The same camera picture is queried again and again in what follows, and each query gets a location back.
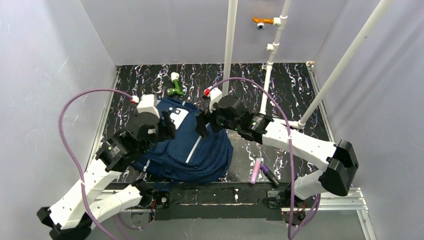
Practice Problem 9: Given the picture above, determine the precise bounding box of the navy blue student backpack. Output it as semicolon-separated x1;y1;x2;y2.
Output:
132;98;234;184

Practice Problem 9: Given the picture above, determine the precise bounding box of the pink highlighter pen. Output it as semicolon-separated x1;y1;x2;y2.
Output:
249;157;262;185

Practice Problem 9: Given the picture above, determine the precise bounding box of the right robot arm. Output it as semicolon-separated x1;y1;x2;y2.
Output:
195;95;359;200

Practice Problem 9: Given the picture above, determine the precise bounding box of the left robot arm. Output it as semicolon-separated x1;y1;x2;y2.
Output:
36;111;182;240

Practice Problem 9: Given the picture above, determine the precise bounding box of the green white pipe fitting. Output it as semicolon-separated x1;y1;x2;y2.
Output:
166;72;185;96

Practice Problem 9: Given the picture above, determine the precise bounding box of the black marker pen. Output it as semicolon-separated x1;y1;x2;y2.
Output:
260;164;280;187

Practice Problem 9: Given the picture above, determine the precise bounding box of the orange tap on pipe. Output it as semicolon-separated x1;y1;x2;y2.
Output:
252;17;274;31

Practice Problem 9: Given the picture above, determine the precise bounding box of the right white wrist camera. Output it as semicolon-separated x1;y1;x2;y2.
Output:
203;86;223;113

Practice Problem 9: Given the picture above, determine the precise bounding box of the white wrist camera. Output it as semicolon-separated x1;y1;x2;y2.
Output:
130;94;160;118
203;86;223;113

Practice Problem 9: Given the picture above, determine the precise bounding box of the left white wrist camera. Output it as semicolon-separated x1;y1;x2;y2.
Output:
130;94;160;118

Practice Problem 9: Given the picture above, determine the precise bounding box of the white PVC pipe frame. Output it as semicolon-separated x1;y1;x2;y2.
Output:
221;0;395;130

